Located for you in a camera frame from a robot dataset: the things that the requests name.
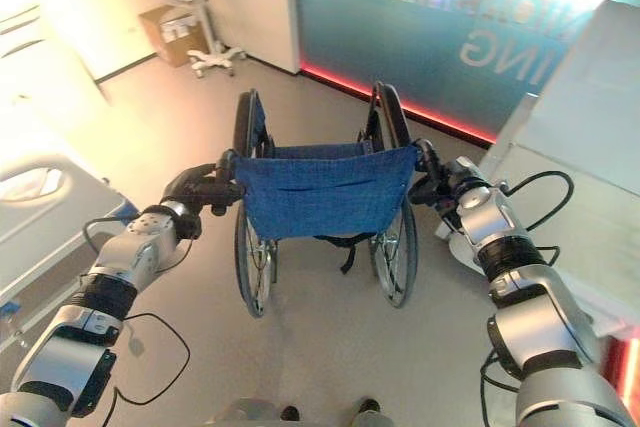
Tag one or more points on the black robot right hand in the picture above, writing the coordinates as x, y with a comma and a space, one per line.
430, 187

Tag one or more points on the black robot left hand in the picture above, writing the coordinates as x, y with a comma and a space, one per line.
197, 186

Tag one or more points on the blue fabric wheelchair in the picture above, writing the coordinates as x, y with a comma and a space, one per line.
320, 187

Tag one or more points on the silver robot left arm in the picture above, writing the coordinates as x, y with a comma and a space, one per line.
100, 297

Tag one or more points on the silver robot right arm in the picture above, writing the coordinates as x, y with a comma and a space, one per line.
530, 307

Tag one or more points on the white hospital bed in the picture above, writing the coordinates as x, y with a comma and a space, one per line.
45, 207

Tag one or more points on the red light strip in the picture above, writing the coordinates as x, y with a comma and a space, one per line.
400, 107

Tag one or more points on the white rolling medical stand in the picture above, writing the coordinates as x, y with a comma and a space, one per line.
212, 54

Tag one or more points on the teal frosted glass partition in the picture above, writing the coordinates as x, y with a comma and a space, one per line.
425, 42

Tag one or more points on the brown cardboard box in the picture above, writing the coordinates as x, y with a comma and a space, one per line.
172, 42

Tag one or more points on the white cabinet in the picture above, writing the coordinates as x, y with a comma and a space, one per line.
585, 162

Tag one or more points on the dark robot right foot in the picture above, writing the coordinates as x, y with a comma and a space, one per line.
369, 404

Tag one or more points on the dark robot foot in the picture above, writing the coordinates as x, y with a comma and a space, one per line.
369, 404
290, 413

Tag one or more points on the dark robot left foot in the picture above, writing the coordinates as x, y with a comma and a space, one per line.
290, 413

